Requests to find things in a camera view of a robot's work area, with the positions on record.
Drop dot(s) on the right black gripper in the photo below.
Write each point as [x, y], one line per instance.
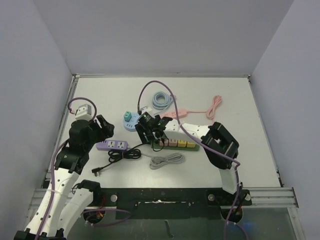
[146, 128]

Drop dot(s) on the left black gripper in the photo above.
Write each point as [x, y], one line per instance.
[104, 133]

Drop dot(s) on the pink charger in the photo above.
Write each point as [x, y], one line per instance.
[172, 143]
[164, 143]

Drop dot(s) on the teal charger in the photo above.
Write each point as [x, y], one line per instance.
[127, 116]

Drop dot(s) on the yellow charger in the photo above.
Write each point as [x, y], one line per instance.
[181, 144]
[190, 145]

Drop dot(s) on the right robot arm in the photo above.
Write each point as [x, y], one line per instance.
[220, 147]

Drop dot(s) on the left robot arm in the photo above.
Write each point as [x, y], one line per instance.
[66, 198]

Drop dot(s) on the green power strip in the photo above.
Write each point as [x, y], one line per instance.
[155, 146]

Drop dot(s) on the purple power strip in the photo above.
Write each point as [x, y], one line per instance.
[110, 144]

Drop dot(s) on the blue round power strip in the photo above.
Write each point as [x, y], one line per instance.
[131, 125]

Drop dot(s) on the pink power strip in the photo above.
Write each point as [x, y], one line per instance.
[181, 113]

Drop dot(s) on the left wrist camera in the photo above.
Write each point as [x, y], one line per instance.
[84, 112]

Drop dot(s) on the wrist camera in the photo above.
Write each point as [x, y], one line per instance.
[146, 109]
[84, 112]

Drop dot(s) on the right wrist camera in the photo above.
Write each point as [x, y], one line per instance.
[146, 109]

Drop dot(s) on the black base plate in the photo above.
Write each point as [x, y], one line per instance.
[168, 204]

